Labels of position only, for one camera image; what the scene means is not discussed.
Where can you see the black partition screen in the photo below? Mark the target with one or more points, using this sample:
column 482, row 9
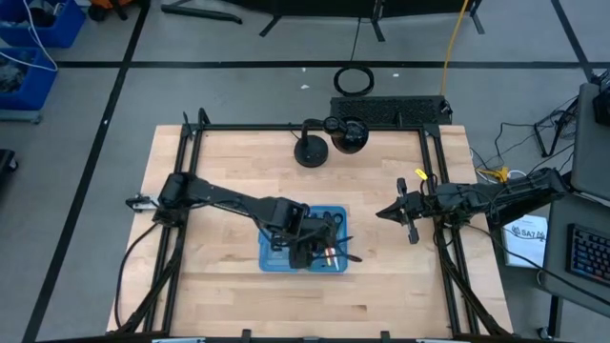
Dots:
column 310, row 5

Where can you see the yellow plug connector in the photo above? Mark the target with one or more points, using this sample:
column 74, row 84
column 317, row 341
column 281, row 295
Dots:
column 495, row 175

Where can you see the black floor pole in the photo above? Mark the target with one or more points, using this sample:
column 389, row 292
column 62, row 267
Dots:
column 200, row 12

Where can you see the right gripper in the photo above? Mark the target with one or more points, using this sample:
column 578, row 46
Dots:
column 421, row 205

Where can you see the black perforated metal plate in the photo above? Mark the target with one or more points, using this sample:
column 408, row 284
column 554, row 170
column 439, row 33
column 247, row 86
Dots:
column 391, row 110

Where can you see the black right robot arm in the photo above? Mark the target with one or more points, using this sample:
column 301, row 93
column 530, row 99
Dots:
column 500, row 197

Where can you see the yellow tag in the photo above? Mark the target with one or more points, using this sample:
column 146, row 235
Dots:
column 420, row 174

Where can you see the white paper manual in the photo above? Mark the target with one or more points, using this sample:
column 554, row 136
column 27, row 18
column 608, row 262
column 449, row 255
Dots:
column 524, row 243

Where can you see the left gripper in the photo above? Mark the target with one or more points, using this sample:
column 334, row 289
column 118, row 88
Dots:
column 310, row 238

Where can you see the blue storage bin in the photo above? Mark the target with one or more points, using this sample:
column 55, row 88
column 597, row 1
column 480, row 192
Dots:
column 67, row 33
column 40, row 90

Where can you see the black gooseneck desk lamp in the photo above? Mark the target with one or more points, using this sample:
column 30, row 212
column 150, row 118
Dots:
column 310, row 152

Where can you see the grey desk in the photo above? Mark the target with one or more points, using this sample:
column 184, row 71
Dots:
column 557, row 248

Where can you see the translucent blue supply box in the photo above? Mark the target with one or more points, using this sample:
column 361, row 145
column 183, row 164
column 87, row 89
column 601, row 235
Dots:
column 274, row 259

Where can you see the silver base bracket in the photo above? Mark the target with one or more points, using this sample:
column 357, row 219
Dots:
column 140, row 202

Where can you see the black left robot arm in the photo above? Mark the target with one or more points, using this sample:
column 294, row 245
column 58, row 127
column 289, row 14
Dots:
column 229, row 195

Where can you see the black keyboard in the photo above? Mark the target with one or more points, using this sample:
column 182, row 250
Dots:
column 588, row 252

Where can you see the yellow highlighter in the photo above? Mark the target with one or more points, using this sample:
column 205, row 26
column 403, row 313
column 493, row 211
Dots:
column 330, row 261

